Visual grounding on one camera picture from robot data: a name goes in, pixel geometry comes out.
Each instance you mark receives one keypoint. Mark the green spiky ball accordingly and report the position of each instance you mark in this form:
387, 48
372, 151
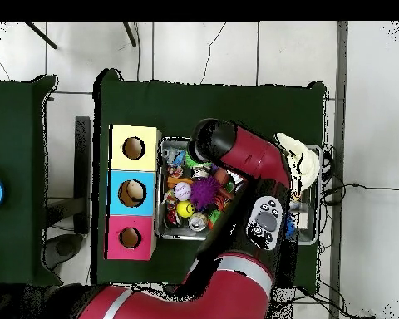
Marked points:
191, 160

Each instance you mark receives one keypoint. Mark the purple spiky ball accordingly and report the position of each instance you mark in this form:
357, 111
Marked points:
204, 193

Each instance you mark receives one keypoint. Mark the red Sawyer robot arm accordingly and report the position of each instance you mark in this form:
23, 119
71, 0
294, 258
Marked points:
253, 149

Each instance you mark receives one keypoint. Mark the crushed plastic water bottle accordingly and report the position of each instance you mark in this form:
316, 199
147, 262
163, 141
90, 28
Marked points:
171, 155

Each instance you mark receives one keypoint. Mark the dark green table cloth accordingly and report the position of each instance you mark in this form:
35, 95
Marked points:
206, 100

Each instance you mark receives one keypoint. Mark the cream knitted cloth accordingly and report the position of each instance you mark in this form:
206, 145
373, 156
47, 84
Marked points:
307, 163

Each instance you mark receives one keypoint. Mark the clear shallow bin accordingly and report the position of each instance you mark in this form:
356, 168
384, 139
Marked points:
309, 234

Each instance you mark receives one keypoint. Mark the white baseball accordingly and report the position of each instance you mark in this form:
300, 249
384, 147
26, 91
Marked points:
182, 191

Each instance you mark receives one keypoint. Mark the green covered side table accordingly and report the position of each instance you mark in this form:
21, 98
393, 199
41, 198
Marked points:
13, 166

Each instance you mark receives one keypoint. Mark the black tripod leg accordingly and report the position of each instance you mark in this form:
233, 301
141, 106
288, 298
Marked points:
130, 33
40, 34

